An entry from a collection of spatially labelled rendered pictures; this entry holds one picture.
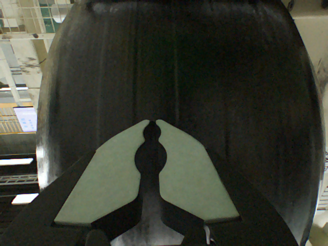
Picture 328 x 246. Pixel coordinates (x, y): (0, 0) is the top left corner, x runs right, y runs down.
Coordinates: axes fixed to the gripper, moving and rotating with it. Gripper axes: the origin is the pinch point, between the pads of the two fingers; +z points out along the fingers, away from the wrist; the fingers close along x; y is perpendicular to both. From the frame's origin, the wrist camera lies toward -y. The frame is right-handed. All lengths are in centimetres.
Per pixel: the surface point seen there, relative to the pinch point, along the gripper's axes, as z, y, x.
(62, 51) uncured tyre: 6.3, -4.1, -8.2
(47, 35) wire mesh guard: 59, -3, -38
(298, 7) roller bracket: 26.3, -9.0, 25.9
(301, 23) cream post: 27.8, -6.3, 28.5
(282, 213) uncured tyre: -2.0, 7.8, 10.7
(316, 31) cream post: 23.3, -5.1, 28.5
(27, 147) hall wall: 895, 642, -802
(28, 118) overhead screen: 312, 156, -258
